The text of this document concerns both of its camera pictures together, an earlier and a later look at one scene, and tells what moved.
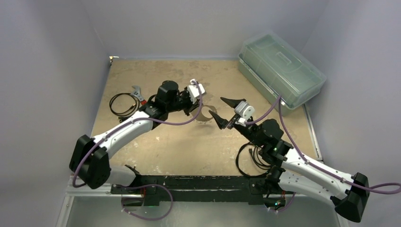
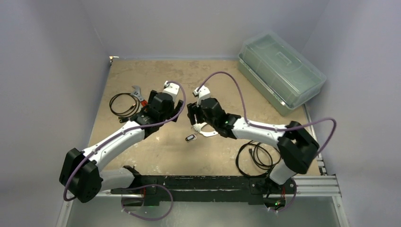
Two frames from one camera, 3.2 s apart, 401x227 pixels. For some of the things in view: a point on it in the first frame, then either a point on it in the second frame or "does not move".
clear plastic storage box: [272, 67] does not move
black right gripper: [230, 119] to [194, 111]
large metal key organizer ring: [200, 117] to [198, 127]
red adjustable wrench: [137, 93] does not move
